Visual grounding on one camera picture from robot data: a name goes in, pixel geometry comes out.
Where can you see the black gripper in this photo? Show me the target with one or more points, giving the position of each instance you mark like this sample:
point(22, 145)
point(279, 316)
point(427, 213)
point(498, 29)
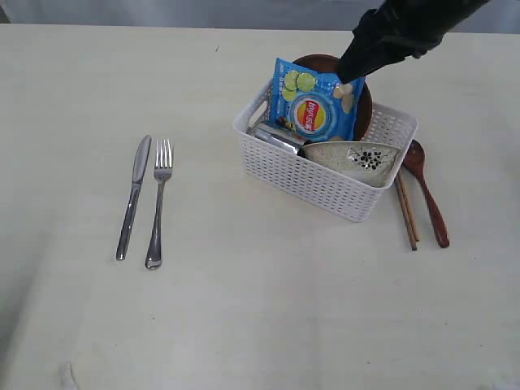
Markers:
point(400, 29)

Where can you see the brown wooden plate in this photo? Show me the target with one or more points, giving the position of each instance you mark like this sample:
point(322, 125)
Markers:
point(325, 63)

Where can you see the blue Lays chips bag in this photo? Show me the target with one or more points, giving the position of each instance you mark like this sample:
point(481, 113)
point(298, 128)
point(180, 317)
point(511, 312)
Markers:
point(315, 106)

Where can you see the brown wooden spoon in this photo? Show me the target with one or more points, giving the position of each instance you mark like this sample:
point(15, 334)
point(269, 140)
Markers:
point(414, 162)

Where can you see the grey speckled ceramic bowl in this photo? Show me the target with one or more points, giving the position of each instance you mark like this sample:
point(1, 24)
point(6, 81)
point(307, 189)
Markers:
point(367, 162)

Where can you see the brown wooden chopstick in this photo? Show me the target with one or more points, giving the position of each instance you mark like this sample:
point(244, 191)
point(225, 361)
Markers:
point(407, 202)
point(406, 214)

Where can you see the silver foil packet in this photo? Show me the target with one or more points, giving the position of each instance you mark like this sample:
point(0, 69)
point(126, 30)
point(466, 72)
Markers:
point(278, 137)

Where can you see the white perforated plastic basket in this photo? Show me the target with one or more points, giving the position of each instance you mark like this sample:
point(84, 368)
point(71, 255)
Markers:
point(336, 193)

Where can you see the silver metal table knife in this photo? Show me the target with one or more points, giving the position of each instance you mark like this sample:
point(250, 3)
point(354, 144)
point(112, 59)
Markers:
point(138, 172)

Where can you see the silver metal fork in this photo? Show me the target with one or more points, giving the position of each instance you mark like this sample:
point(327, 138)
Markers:
point(163, 169)

